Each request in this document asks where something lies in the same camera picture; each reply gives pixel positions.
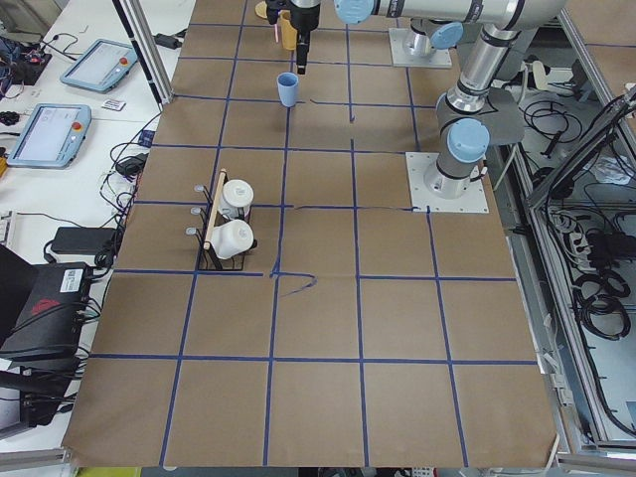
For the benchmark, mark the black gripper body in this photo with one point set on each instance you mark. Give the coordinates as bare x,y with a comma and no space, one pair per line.
303,18

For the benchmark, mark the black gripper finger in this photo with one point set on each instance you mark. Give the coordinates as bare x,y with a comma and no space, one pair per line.
302,51

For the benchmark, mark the light blue plastic cup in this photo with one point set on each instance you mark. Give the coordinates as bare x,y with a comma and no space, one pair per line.
287,86

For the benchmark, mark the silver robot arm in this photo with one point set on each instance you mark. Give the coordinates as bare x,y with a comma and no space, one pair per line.
465,138
426,36

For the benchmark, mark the bamboo cylindrical holder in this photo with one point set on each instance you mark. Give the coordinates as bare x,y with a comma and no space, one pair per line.
288,33

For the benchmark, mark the wooden mug tree stand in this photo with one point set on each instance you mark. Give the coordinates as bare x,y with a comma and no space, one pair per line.
260,9

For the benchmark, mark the wooden rack dowel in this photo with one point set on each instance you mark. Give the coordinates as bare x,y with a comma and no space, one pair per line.
214,208

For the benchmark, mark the white ceramic mug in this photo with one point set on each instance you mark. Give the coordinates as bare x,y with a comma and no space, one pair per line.
236,199
232,238

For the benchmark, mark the blue teach pendant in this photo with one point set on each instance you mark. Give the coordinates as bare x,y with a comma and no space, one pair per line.
52,136
101,67

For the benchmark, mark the black power adapter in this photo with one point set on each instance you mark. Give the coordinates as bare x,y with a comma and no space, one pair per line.
81,241

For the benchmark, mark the black computer box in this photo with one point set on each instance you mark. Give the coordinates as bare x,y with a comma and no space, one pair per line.
40,307

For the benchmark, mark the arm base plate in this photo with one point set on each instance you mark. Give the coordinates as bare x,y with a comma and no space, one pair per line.
431,191
437,60

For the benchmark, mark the aluminium frame post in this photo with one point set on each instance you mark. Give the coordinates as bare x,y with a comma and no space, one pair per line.
136,27

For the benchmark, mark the black wire cup rack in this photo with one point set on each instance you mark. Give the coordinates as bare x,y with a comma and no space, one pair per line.
210,260

